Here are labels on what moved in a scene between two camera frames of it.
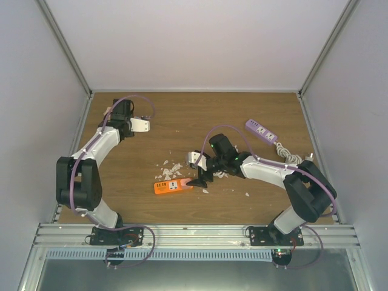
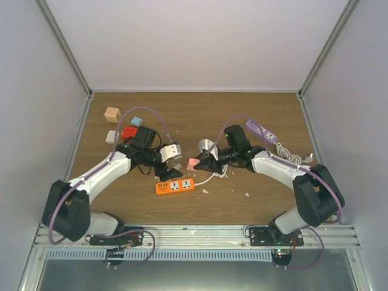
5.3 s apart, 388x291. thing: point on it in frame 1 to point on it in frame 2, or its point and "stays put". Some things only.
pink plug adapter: x=183 y=182 to x=192 y=162
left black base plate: x=123 y=237 stays put
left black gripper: x=130 y=136 to x=167 y=175
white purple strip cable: x=290 y=157 stays put
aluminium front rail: x=193 y=236 stays put
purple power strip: x=260 y=131 stays put
